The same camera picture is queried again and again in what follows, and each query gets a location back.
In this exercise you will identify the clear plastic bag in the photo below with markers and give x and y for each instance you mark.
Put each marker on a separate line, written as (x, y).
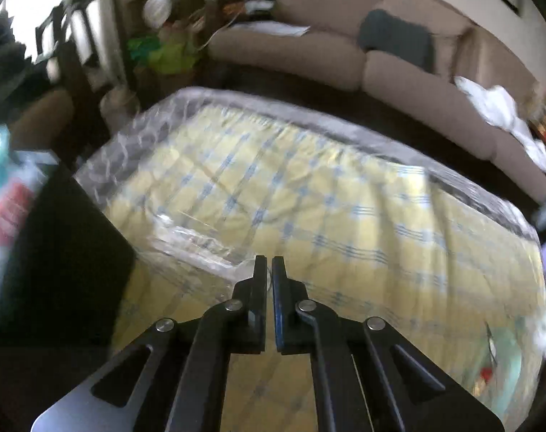
(201, 243)

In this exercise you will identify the dark grey cushion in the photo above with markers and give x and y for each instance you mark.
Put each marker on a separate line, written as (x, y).
(396, 40)

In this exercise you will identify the brown armchair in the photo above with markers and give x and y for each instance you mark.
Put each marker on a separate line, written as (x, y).
(43, 117)

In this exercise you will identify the beige cylindrical container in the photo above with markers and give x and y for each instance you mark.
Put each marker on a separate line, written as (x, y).
(117, 110)

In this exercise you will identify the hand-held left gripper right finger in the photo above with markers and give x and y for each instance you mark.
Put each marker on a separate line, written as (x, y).
(279, 288)

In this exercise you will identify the white paper sheet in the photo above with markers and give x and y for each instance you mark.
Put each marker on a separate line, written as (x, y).
(273, 29)

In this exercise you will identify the red and gold ornament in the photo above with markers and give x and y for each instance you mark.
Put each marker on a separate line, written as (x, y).
(486, 373)

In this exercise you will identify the dark clothes pile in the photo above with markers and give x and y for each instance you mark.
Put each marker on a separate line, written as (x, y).
(3, 54)

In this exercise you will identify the white bag with red print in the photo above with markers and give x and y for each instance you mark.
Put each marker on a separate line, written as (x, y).
(12, 207)

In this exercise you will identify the white clothes pile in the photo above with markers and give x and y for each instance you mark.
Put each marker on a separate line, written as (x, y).
(497, 103)

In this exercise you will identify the mint green plate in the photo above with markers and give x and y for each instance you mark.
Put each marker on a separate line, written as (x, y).
(511, 360)

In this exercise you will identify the round white disc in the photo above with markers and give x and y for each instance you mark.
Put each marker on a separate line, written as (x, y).
(157, 8)

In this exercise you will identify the green bag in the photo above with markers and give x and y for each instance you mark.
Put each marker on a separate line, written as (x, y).
(171, 56)

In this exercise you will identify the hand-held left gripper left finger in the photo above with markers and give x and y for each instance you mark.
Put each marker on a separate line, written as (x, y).
(255, 288)

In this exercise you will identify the brown sofa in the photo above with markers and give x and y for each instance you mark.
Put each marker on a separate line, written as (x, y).
(309, 54)

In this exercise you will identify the black storage box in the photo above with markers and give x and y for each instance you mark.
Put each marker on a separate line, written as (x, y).
(66, 256)

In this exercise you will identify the dark wooden chair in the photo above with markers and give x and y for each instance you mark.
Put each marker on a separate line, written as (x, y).
(63, 22)

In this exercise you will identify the yellow plaid cloth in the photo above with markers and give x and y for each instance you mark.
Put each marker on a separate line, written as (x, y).
(345, 216)

